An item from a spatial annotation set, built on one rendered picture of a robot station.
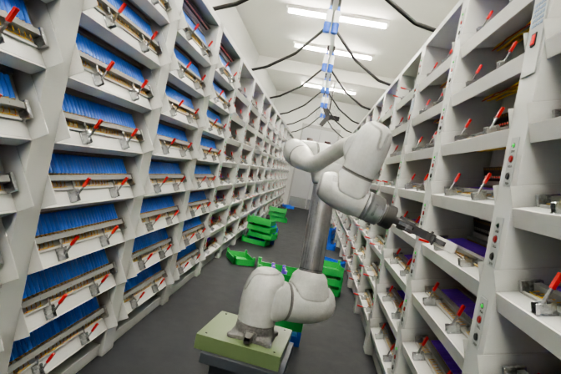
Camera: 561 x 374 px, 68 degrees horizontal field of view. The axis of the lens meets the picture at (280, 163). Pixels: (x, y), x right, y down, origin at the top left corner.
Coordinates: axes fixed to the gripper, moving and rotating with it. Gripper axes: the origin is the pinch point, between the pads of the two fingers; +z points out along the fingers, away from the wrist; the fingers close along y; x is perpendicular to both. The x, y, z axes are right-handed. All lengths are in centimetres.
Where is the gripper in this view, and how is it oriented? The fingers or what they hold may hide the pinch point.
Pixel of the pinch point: (443, 244)
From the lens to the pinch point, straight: 137.0
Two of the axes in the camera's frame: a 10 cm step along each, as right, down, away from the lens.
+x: 4.4, -9.0, -0.2
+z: 8.9, 4.4, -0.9
